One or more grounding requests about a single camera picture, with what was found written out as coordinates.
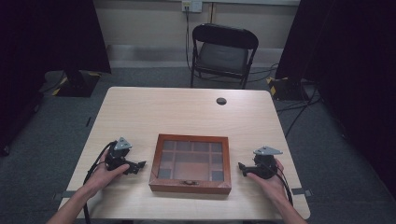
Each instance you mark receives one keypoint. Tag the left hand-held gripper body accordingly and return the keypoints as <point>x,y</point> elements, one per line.
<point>115,158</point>

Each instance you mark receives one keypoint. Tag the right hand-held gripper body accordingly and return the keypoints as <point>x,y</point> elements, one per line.
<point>265,165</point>

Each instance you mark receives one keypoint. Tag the wooden box with glass lid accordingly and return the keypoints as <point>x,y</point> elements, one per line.
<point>190,186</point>

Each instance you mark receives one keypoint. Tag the person's right hand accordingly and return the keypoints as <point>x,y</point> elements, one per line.
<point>271,186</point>

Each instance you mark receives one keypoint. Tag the person's left hand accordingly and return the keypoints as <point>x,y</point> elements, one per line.
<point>100,179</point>

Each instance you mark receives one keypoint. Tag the black stand base yellow tape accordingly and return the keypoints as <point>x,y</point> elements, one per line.
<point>77,83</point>
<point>288,88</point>

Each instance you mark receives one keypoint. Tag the black folding chair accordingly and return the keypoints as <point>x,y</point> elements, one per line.
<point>222,57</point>

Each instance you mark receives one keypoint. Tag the dark curtain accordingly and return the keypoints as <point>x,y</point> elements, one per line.
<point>348,62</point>
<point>46,37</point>

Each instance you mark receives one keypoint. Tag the white wall outlet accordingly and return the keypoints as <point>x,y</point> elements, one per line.
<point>192,5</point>

